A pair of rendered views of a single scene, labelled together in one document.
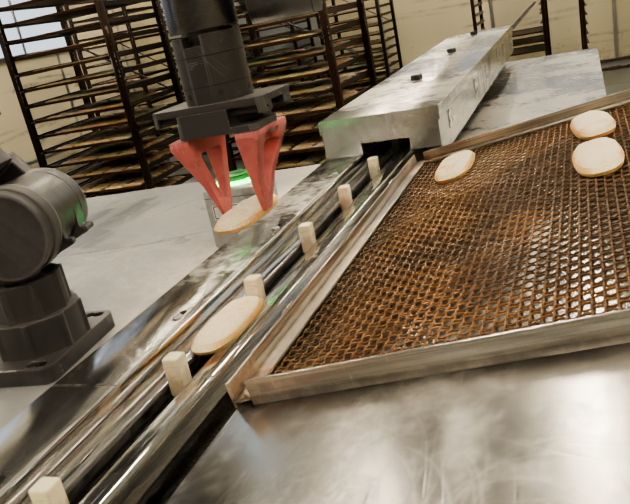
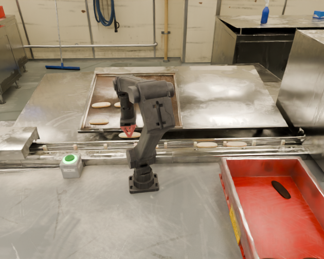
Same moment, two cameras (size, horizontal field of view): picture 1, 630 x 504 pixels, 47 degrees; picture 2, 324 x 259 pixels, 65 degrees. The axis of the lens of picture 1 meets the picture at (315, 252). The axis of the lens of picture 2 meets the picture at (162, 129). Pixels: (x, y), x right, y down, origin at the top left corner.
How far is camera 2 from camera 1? 1.41 m
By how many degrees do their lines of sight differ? 99
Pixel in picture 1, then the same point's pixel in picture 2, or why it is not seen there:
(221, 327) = not seen: hidden behind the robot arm
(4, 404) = (164, 179)
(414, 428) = (189, 113)
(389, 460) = (193, 114)
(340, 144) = (25, 152)
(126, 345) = (159, 153)
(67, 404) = (177, 151)
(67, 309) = not seen: hidden behind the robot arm
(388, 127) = (31, 139)
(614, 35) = not seen: outside the picture
